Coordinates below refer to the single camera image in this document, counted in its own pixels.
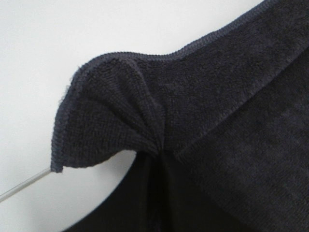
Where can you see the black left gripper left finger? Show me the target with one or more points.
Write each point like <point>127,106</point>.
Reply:
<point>132,206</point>

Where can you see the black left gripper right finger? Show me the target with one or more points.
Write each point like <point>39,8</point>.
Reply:
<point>185,208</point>

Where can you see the dark grey towel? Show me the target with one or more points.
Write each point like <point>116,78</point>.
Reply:
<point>231,107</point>

